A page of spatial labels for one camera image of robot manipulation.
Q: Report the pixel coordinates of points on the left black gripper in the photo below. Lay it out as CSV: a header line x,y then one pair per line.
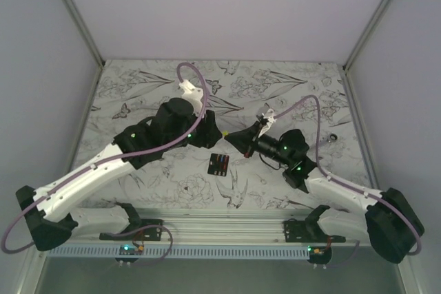
x,y
209,132

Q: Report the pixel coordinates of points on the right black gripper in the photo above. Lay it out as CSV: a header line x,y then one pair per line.
x,y
243,138

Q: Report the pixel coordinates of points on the black fuse box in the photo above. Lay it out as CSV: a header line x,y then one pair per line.
x,y
218,164

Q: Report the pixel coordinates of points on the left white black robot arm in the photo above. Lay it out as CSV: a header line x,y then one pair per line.
x,y
52,212

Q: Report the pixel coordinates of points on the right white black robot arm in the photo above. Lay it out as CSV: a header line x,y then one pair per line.
x,y
383,219

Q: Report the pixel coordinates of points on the floral patterned mat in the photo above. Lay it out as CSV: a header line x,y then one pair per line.
x,y
306,96

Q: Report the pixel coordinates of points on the silver ratchet wrench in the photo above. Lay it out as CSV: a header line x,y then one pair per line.
x,y
330,138

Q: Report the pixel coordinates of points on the right controller board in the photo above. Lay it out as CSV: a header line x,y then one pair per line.
x,y
319,256

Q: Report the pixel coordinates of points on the controller board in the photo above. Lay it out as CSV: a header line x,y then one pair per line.
x,y
319,256
128,254

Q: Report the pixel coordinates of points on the left controller board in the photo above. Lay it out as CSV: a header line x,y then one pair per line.
x,y
128,254

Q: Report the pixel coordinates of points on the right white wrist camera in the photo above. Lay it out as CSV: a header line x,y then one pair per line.
x,y
265,121

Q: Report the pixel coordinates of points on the aluminium rail base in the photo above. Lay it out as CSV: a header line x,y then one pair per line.
x,y
253,226

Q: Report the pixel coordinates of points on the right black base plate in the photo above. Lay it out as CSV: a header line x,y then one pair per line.
x,y
307,232

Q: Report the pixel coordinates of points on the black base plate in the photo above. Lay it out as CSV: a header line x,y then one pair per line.
x,y
307,232
137,233

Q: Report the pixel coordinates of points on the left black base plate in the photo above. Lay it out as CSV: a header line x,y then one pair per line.
x,y
137,233

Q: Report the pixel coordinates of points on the white slotted cable duct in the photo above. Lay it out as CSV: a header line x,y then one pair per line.
x,y
186,251

